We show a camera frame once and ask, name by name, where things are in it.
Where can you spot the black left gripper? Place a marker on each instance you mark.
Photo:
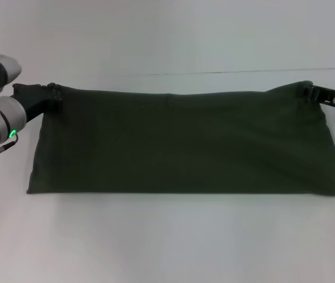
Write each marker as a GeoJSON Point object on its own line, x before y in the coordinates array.
{"type": "Point", "coordinates": [31, 98]}

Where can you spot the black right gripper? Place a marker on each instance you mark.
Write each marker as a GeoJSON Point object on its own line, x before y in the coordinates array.
{"type": "Point", "coordinates": [329, 94]}

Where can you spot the dark green printed t-shirt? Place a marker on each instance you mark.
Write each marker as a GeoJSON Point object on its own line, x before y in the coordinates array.
{"type": "Point", "coordinates": [185, 141]}

